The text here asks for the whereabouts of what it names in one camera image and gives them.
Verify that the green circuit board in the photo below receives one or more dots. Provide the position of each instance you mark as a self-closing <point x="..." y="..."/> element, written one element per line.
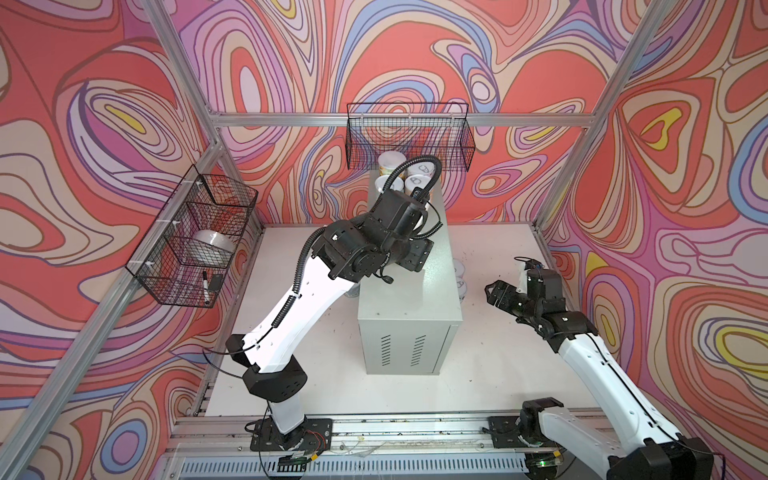
<point x="295" y="463"/>
<point x="543" y="461"/>

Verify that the black wire basket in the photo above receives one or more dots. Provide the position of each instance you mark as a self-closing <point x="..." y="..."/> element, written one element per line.
<point x="200" y="228"/>
<point x="440" y="129"/>

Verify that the black wire basket left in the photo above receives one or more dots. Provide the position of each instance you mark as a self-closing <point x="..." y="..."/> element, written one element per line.
<point x="200" y="228"/>

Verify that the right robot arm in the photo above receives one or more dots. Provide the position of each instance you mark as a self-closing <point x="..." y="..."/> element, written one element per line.
<point x="647" y="445"/>

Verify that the green circuit board right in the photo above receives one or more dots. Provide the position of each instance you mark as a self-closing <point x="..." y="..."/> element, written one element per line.
<point x="543" y="461"/>

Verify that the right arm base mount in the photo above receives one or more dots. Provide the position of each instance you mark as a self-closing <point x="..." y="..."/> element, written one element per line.
<point x="505" y="433"/>

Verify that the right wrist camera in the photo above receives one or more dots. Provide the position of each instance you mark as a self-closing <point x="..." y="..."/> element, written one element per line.
<point x="528" y="264"/>

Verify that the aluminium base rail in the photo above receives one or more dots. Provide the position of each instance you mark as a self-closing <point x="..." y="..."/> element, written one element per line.
<point x="392" y="446"/>

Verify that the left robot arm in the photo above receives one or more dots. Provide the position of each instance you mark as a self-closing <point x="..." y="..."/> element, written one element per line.
<point x="331" y="262"/>

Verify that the orange green labelled can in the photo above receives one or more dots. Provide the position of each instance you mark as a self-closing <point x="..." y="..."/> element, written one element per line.
<point x="389" y="161"/>

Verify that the peach labelled can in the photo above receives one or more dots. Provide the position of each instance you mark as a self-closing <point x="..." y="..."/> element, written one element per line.
<point x="416" y="181"/>

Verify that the can right row back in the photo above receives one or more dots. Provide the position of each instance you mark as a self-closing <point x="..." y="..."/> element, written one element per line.
<point x="459" y="268"/>

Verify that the pink labelled can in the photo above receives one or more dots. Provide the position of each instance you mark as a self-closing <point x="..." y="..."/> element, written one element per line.
<point x="422" y="168"/>

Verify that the silver tape roll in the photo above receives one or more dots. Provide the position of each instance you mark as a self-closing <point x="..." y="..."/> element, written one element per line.
<point x="211" y="247"/>

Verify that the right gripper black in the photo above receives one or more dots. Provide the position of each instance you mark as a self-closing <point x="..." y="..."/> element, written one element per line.
<point x="503" y="302"/>

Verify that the grey metal cabinet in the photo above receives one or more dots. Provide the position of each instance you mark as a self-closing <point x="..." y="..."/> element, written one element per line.
<point x="407" y="327"/>

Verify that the green circuit board left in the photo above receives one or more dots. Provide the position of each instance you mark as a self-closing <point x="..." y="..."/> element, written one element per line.
<point x="295" y="463"/>

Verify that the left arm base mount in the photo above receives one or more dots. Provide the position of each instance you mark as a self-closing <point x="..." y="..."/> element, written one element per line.
<point x="312" y="435"/>

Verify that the black wire basket back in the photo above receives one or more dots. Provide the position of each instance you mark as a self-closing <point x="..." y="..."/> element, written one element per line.
<point x="440" y="129"/>

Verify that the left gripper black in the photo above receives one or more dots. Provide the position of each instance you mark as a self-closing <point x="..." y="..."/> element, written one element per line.
<point x="421" y="254"/>

